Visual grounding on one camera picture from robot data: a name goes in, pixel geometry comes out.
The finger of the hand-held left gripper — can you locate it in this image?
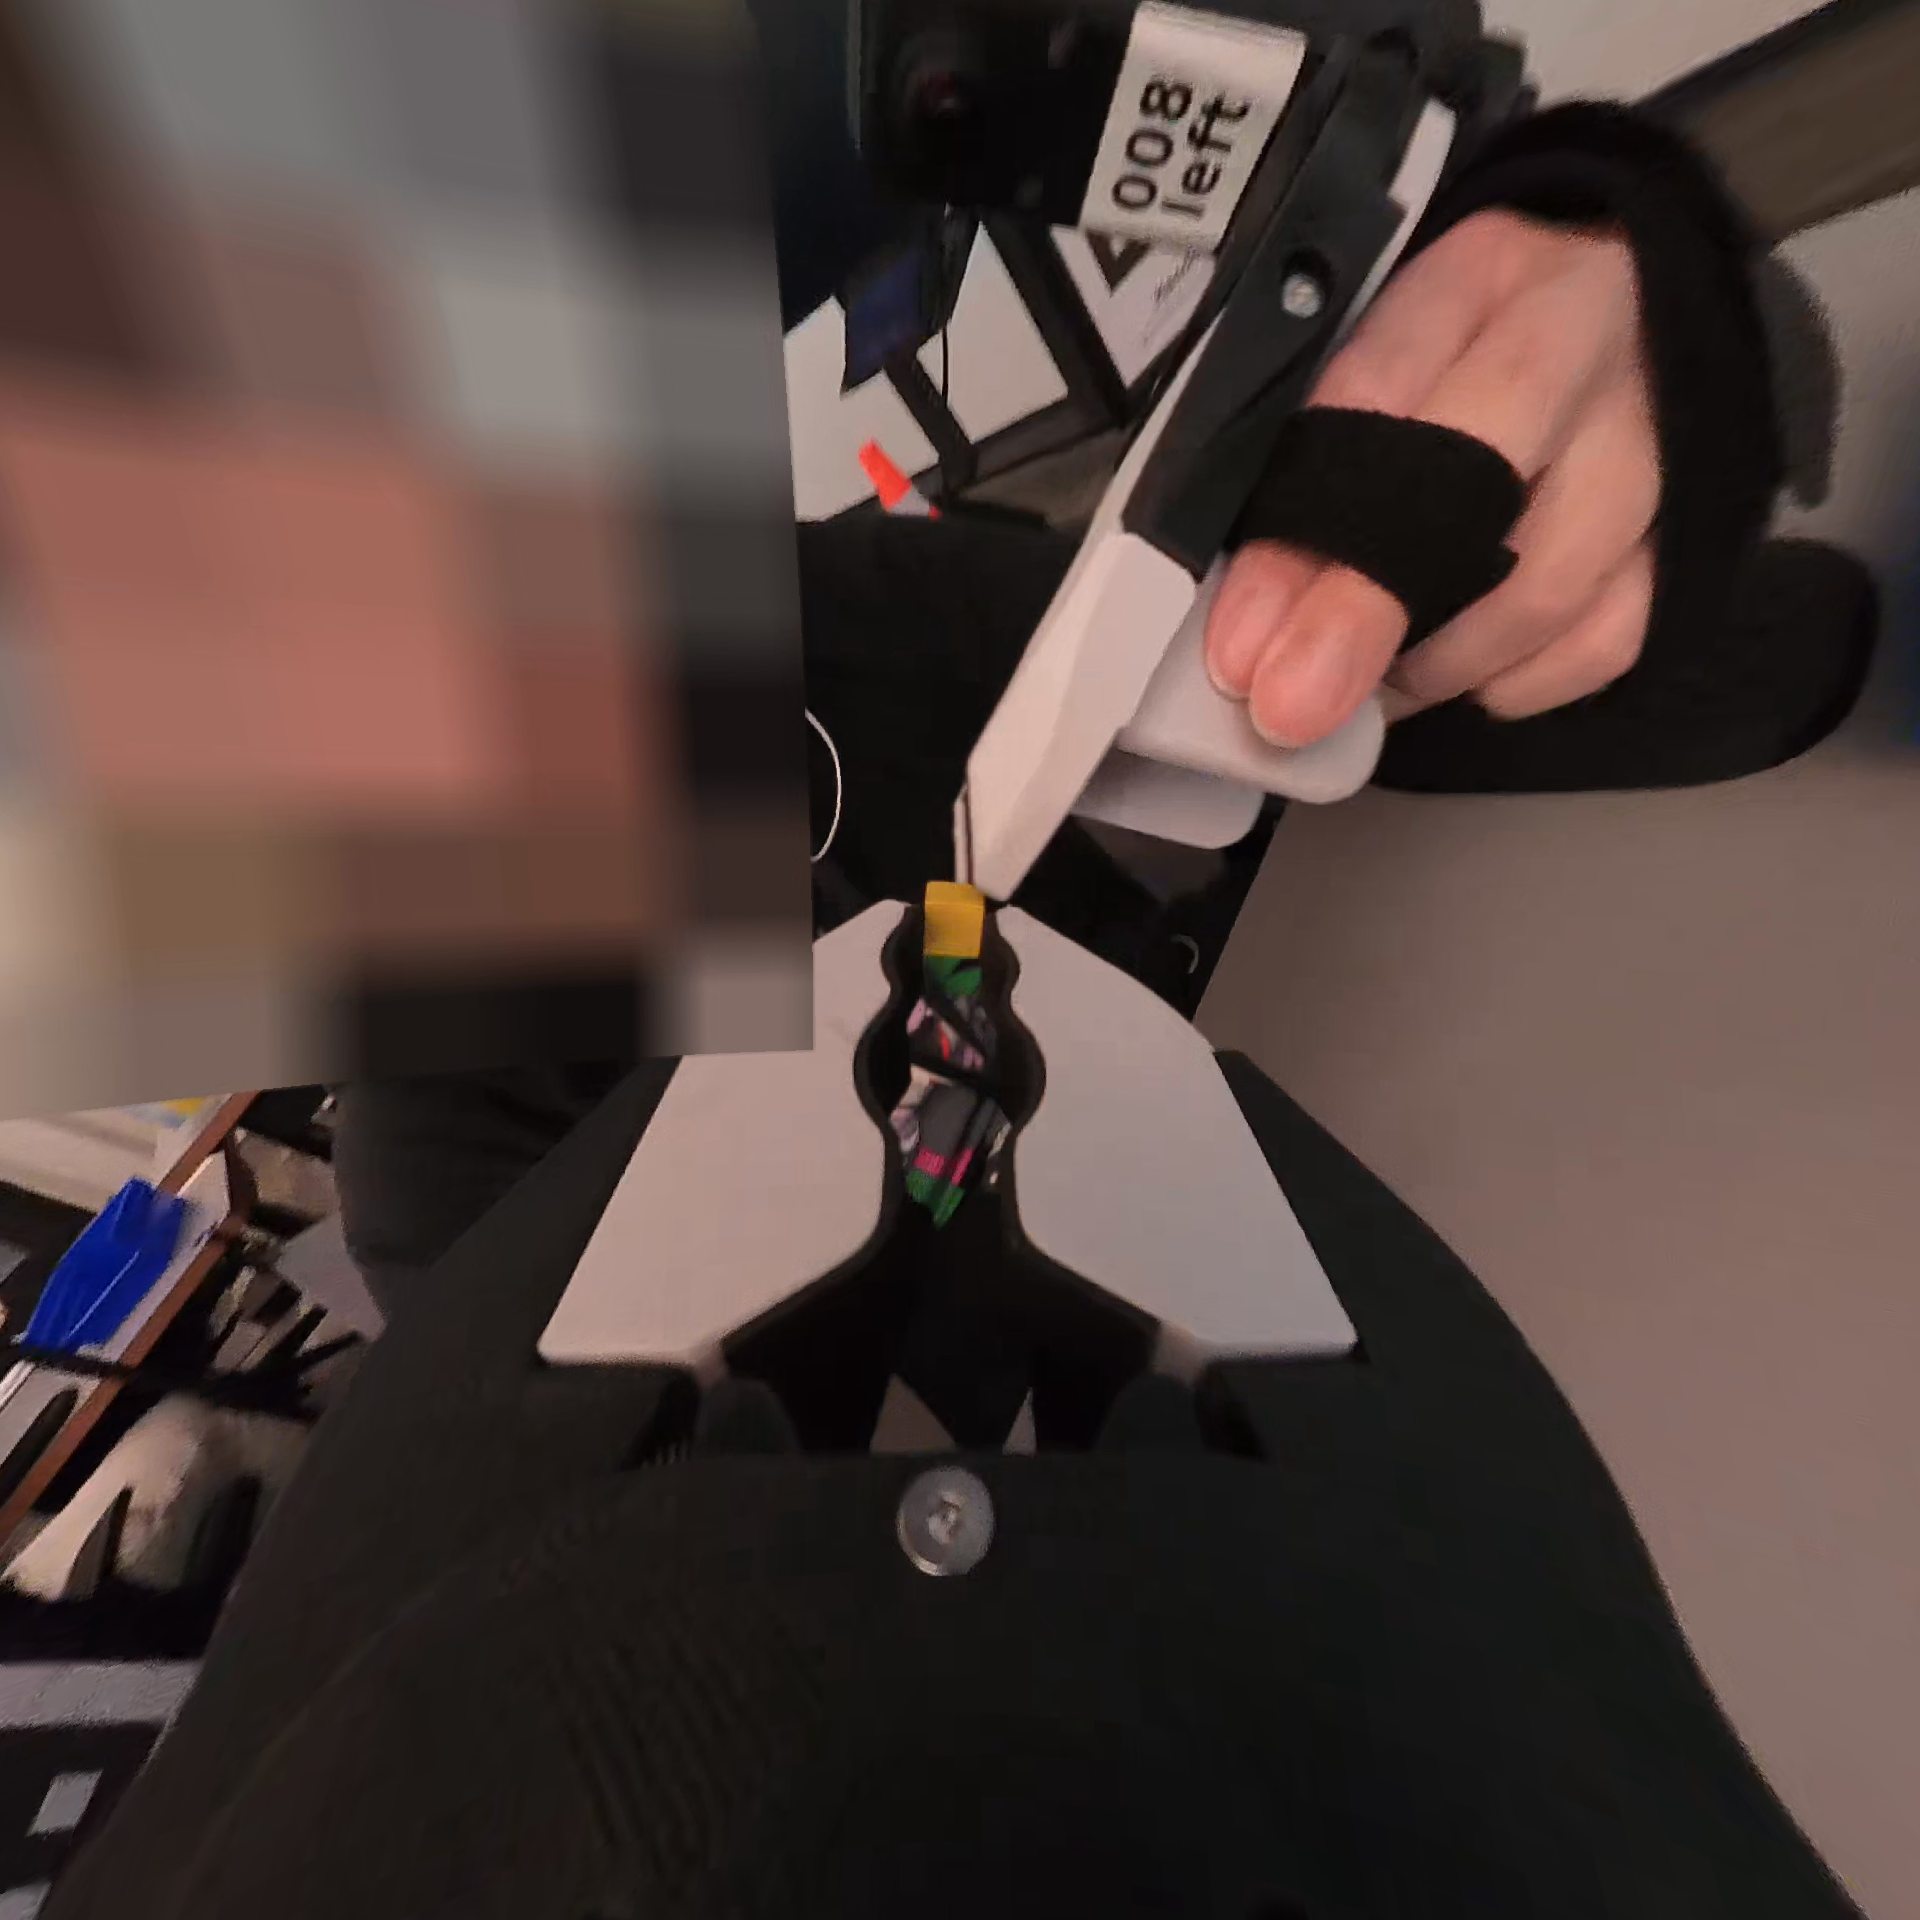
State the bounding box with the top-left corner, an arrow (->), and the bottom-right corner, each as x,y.
953,522 -> 1210,905

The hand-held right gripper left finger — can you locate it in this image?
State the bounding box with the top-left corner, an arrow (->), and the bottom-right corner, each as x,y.
536,903 -> 922,1378

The small multicoloured toy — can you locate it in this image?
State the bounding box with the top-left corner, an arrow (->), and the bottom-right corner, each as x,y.
886,881 -> 1010,1229

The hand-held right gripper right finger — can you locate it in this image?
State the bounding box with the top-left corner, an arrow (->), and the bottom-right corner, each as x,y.
984,901 -> 1362,1384

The person's left hand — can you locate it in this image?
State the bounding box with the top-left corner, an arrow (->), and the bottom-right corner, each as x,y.
1204,208 -> 1670,753

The blue storage bin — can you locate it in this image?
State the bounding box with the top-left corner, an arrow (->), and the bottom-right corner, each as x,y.
28,1177 -> 216,1353

